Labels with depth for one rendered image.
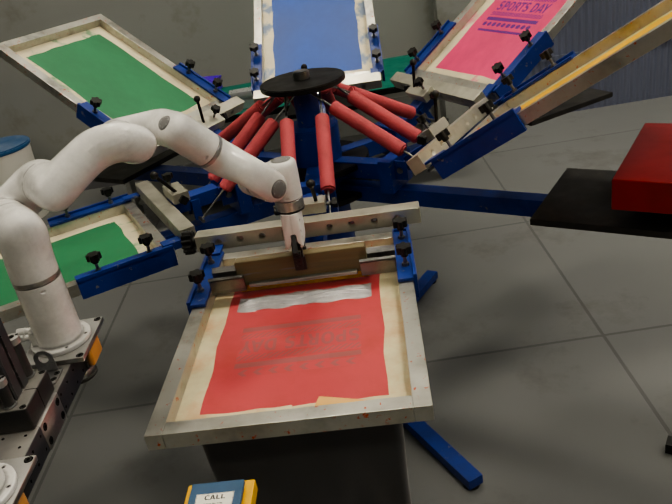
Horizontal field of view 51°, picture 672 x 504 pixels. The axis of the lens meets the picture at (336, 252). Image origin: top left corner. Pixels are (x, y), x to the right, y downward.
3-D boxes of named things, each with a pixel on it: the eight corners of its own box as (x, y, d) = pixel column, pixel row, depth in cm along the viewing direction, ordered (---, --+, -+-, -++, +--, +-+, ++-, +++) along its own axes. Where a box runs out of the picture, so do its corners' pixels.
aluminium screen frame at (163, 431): (434, 420, 138) (432, 405, 136) (148, 451, 143) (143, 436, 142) (406, 241, 208) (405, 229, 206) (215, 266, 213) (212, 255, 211)
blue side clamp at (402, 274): (419, 297, 181) (417, 274, 178) (400, 299, 182) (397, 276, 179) (411, 244, 208) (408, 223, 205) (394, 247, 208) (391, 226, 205)
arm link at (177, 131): (113, 155, 144) (84, 144, 155) (191, 199, 158) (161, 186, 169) (150, 86, 145) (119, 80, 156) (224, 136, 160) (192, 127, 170)
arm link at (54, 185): (126, 98, 140) (89, 89, 153) (-9, 242, 130) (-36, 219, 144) (171, 147, 149) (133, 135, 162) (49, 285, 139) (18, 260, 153)
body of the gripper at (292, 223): (277, 198, 187) (285, 235, 192) (273, 213, 178) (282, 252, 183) (305, 194, 186) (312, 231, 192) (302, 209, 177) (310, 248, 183)
